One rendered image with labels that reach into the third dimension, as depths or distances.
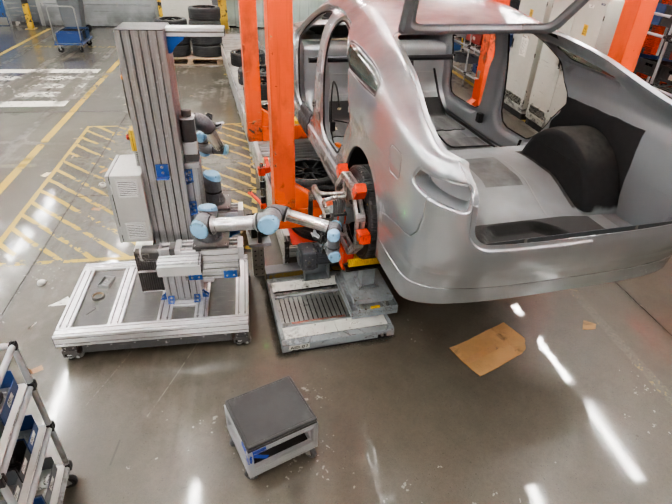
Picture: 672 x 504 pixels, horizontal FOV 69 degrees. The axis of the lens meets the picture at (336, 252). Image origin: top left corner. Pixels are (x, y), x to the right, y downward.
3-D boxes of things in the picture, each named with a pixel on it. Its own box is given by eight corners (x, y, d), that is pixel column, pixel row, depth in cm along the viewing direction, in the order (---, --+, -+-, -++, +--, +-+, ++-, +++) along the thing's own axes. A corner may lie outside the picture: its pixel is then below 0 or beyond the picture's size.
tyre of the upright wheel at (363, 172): (396, 150, 317) (367, 176, 381) (361, 152, 312) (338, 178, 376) (411, 250, 312) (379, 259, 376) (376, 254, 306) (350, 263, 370)
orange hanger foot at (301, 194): (358, 221, 397) (361, 183, 378) (295, 228, 385) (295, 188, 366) (353, 211, 411) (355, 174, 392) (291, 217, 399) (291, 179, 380)
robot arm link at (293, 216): (265, 211, 306) (339, 233, 310) (261, 220, 297) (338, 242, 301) (268, 195, 300) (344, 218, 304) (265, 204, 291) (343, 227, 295)
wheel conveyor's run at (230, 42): (302, 131, 721) (301, 105, 700) (243, 134, 701) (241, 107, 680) (250, 42, 1269) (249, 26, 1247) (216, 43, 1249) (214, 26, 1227)
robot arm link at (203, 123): (212, 110, 318) (230, 145, 365) (195, 109, 319) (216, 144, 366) (209, 126, 315) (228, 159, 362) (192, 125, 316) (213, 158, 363)
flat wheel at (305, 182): (265, 186, 503) (264, 164, 490) (317, 171, 538) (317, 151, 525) (301, 211, 460) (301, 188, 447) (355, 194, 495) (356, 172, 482)
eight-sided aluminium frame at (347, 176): (362, 266, 334) (367, 195, 304) (353, 267, 332) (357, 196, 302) (341, 227, 377) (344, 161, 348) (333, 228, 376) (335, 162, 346)
